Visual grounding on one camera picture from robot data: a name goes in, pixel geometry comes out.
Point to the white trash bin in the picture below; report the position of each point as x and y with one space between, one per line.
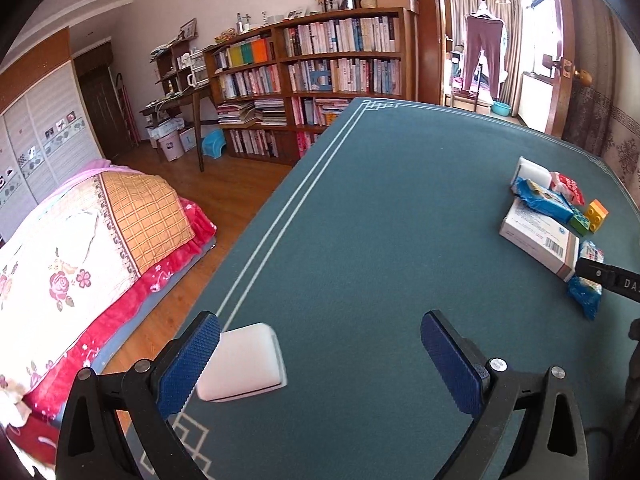
171 146

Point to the orange yellow toy block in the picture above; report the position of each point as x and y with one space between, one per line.
597 215

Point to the red step ladder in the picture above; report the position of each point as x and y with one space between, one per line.
129 110

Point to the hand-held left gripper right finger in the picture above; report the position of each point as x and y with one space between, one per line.
450 365

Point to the blue plastic stool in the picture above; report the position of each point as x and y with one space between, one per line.
216 142

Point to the bed with floral quilt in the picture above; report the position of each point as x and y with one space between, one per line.
75 240

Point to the small picture frame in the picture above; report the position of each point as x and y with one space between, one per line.
188 28

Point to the wooden desk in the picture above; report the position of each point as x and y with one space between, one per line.
172 102

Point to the green toy block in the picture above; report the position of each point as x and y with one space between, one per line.
581 224

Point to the rows of books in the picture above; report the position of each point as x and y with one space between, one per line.
340 35

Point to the tan cardboard box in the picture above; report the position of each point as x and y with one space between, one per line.
397 5

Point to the red glue packet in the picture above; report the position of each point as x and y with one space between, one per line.
567 187

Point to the dark wooden door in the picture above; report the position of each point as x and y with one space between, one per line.
97 100

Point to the brass door knob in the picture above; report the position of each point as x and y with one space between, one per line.
582 78

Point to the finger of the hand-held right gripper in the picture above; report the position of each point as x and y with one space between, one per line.
600 274

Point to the white medicine box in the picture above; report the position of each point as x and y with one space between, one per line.
537 237

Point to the hanging purple pants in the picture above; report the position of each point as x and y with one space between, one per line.
482 50

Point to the small wooden desk shelf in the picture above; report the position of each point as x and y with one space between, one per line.
170 60

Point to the blue basin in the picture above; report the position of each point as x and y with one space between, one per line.
501 108

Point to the patterned purple white curtain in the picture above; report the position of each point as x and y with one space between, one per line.
610 110

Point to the wooden door frame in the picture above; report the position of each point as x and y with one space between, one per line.
440 20

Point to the film strip picture frame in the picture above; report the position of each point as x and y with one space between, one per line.
340 1

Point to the white sliding door wardrobe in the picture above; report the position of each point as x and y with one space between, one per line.
50 110

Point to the wooden bookshelf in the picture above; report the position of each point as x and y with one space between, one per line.
409 60

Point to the beige curtain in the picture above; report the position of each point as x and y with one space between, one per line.
510 35

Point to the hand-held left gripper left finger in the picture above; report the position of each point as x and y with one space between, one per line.
192 360

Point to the blue white snack packet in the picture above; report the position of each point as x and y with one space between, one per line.
545 202
585 290

